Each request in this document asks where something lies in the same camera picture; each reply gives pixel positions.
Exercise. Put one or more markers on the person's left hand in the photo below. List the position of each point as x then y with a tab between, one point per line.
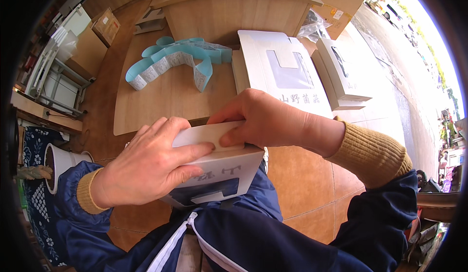
139	169

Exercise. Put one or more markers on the person's right hand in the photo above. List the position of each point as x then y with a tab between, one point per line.
285	126

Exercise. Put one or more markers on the white windowed carton box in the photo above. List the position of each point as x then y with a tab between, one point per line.
226	166

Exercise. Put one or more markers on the stack of flat white cartons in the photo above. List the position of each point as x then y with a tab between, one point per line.
278	67

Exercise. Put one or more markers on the low wooden table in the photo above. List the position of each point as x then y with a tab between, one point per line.
164	104

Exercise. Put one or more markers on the flat white windowed carton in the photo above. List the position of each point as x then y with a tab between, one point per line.
340	74

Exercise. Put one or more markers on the white plant pot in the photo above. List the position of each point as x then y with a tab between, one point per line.
62	162

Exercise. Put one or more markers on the blue patterned cloth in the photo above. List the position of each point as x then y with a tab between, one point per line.
40	202

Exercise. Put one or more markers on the clear plastic bag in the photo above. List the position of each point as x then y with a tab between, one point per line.
312	25

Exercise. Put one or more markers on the braided plant trunk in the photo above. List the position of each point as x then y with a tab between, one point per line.
34	172

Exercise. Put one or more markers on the blue label strip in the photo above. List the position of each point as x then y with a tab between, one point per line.
172	58

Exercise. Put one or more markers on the person's body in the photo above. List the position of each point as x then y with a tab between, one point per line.
256	242

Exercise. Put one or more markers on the wooden counter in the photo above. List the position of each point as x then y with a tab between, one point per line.
226	12

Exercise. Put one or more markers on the white folding rack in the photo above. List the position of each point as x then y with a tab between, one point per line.
51	74

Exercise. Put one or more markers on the large cardboard box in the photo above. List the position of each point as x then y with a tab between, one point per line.
338	5

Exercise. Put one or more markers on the small cardboard box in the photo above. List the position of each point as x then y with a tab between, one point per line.
106	26

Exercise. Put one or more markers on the white car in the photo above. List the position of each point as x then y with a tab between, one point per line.
391	12

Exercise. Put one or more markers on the street stalls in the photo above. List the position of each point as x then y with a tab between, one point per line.
451	151

